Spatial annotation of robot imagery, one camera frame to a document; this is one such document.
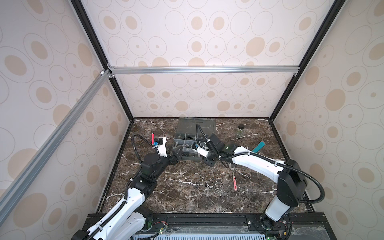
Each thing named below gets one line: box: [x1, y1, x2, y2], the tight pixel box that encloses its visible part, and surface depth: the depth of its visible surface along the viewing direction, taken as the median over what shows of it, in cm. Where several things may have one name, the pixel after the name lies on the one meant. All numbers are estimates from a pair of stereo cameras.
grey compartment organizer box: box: [174, 117, 216, 160], surface depth 118 cm
